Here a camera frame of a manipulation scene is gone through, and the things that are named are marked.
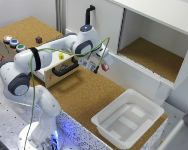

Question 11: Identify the green button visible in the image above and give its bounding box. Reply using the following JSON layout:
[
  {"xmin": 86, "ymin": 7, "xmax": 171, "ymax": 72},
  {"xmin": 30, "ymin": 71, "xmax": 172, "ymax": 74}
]
[{"xmin": 15, "ymin": 43, "xmax": 27, "ymax": 54}]

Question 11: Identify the wooden drawer box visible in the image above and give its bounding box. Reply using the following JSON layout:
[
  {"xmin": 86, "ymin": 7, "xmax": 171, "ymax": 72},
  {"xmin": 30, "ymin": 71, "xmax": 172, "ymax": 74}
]
[{"xmin": 0, "ymin": 16, "xmax": 65, "ymax": 68}]

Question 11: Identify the black drawer handle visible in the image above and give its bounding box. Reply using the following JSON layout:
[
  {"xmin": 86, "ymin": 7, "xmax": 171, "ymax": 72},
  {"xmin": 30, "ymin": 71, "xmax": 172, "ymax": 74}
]
[{"xmin": 51, "ymin": 57, "xmax": 80, "ymax": 78}]

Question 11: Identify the red button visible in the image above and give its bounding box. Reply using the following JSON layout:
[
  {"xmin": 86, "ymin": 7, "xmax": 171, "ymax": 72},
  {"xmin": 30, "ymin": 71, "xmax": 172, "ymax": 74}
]
[{"xmin": 2, "ymin": 34, "xmax": 13, "ymax": 44}]

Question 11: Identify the white sliding door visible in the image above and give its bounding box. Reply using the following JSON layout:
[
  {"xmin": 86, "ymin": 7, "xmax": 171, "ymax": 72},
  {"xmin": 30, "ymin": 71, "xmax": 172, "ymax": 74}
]
[{"xmin": 65, "ymin": 0, "xmax": 125, "ymax": 57}]

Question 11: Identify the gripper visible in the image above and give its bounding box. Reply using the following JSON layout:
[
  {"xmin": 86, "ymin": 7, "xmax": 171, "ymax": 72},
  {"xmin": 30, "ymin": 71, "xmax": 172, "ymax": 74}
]
[{"xmin": 77, "ymin": 46, "xmax": 114, "ymax": 73}]

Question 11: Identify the white cabinet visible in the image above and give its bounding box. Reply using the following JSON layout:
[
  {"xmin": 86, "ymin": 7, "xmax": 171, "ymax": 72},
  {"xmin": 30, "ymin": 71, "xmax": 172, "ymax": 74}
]
[{"xmin": 64, "ymin": 0, "xmax": 188, "ymax": 108}]

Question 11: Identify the blue button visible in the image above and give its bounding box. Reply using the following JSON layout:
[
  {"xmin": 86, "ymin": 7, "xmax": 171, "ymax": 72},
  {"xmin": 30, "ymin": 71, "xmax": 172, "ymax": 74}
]
[{"xmin": 9, "ymin": 38, "xmax": 20, "ymax": 48}]

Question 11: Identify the black door handle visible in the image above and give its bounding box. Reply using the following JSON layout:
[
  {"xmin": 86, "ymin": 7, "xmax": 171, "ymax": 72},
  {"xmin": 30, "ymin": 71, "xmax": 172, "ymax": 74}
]
[{"xmin": 84, "ymin": 4, "xmax": 97, "ymax": 28}]

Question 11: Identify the purple block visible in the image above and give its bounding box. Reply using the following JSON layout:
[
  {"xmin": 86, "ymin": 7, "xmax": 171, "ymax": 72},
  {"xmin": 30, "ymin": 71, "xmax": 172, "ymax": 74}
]
[{"xmin": 35, "ymin": 35, "xmax": 43, "ymax": 44}]

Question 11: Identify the green cable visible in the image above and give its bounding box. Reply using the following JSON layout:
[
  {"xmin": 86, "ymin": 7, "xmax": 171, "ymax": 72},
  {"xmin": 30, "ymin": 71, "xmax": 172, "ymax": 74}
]
[{"xmin": 22, "ymin": 36, "xmax": 111, "ymax": 150}]

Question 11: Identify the wooden drawer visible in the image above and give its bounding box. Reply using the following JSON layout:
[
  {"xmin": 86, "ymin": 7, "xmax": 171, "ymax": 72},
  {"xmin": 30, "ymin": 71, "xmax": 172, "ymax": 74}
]
[{"xmin": 32, "ymin": 38, "xmax": 82, "ymax": 90}]

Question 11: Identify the white plastic box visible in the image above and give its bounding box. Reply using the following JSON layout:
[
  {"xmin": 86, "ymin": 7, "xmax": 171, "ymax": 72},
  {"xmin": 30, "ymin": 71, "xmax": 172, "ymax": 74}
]
[{"xmin": 90, "ymin": 88, "xmax": 166, "ymax": 150}]

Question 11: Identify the yellow block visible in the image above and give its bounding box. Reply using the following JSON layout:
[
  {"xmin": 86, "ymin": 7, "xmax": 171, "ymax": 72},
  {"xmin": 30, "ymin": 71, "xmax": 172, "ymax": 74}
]
[{"xmin": 58, "ymin": 52, "xmax": 65, "ymax": 61}]

